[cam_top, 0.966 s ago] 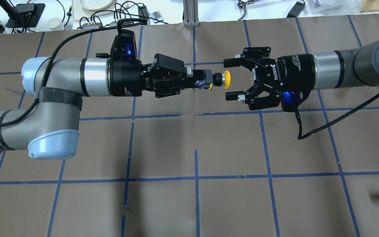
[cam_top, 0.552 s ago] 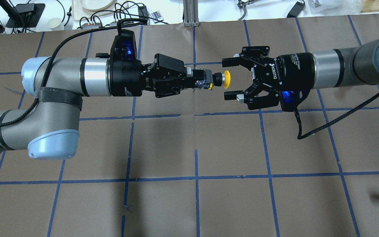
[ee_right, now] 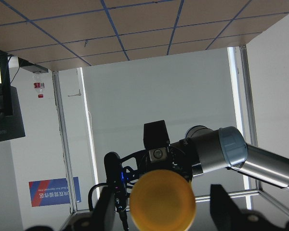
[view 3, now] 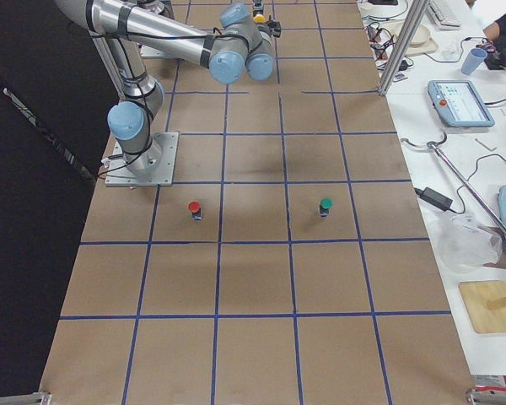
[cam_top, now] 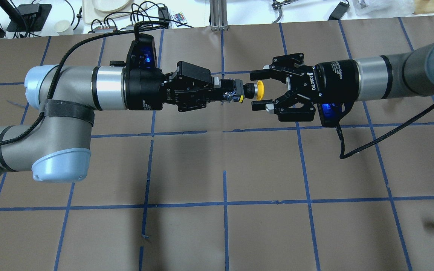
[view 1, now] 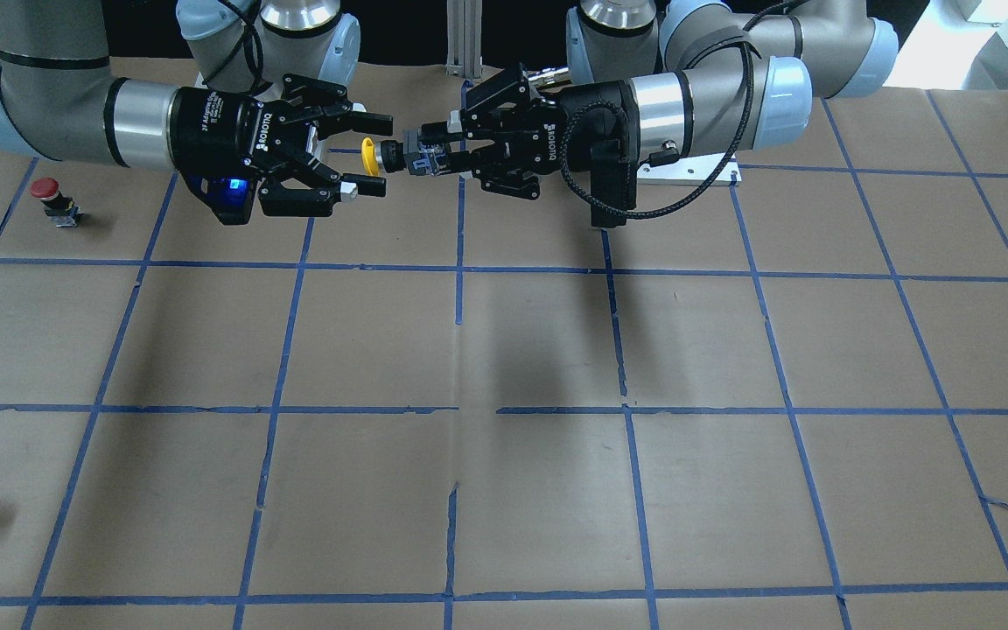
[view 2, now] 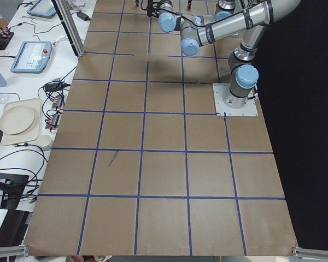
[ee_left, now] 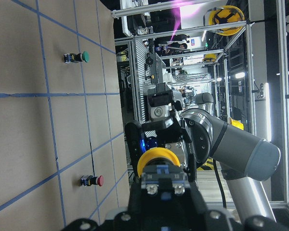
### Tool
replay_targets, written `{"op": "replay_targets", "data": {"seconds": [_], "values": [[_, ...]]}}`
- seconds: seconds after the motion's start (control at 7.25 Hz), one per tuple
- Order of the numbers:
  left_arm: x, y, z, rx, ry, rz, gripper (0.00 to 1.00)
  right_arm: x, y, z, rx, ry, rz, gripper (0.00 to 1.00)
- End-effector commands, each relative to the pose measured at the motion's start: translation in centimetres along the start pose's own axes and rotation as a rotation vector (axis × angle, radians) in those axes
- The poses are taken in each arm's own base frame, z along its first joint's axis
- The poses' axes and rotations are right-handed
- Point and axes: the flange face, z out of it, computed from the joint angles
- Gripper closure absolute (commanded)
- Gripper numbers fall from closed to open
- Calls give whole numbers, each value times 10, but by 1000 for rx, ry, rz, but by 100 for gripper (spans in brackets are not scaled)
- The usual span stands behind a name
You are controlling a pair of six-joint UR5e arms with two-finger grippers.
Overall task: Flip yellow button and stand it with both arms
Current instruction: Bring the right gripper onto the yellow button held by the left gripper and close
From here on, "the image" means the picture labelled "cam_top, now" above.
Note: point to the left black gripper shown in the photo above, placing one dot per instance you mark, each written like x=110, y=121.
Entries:
x=144, y=90

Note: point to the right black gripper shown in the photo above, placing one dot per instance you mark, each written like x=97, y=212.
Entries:
x=336, y=81

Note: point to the yellow push button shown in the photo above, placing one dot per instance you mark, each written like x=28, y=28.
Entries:
x=245, y=91

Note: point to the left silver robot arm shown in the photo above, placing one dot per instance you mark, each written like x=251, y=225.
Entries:
x=58, y=149

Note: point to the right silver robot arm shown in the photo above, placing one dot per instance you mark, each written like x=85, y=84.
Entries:
x=394, y=76

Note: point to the wooden board stand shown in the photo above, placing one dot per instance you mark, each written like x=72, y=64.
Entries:
x=423, y=7

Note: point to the black power adapter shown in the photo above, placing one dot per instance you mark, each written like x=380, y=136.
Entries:
x=339, y=11

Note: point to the brown paper table cover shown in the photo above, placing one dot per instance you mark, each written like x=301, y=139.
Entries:
x=226, y=188

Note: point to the clear plastic bag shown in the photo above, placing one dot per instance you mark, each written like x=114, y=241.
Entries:
x=384, y=8

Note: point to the beige round plate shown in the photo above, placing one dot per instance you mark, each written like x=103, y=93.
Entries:
x=109, y=6

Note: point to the beige tray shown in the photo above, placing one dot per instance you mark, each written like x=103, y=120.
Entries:
x=90, y=13

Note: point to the white paper cup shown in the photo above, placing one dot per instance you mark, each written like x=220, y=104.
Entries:
x=63, y=27

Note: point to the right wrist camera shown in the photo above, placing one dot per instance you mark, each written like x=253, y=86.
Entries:
x=330, y=114

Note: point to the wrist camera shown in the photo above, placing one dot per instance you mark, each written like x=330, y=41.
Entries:
x=142, y=53
x=330, y=114

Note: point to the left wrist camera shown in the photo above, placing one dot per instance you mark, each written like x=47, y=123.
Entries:
x=142, y=53

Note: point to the aluminium frame post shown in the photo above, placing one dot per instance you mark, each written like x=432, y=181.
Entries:
x=218, y=15

